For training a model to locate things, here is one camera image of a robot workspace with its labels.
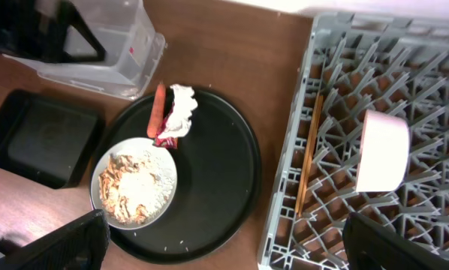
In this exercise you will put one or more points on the grey plate with food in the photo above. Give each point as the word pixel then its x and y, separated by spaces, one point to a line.
pixel 134 183

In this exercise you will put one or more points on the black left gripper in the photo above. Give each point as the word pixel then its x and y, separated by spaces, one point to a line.
pixel 27 32

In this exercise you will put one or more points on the rectangular black tray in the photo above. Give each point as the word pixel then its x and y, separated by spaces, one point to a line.
pixel 47 140

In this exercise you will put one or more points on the wooden chopstick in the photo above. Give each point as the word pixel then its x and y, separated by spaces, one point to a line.
pixel 313 149
pixel 307 155

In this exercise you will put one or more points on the round black tray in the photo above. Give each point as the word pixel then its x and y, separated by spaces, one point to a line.
pixel 218 184

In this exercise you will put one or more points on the clear plastic bin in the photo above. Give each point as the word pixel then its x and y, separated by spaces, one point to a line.
pixel 133 50

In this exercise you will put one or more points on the grey dishwasher rack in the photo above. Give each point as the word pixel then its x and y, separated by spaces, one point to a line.
pixel 361 62

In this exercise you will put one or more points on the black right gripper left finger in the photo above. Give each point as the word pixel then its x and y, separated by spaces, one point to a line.
pixel 80 244

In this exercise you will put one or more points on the orange carrot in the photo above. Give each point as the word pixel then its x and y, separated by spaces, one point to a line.
pixel 157 113

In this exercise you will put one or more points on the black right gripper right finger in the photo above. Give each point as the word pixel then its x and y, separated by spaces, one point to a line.
pixel 369 245

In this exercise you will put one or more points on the red snack wrapper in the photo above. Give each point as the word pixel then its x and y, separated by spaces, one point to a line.
pixel 169 142

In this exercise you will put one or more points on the white napkin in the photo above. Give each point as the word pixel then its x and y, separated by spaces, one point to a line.
pixel 178 122

